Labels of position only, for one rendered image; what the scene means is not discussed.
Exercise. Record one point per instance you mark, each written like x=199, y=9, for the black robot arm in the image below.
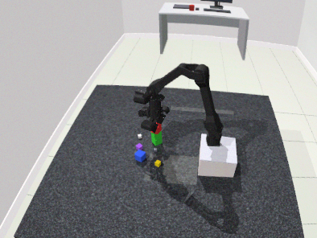
x=200, y=74

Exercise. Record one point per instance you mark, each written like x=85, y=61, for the red block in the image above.
x=159, y=128

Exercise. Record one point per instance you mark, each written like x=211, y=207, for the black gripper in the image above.
x=156, y=115

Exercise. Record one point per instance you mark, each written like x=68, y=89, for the small yellow block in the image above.
x=157, y=163

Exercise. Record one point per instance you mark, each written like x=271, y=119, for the purple block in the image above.
x=139, y=147

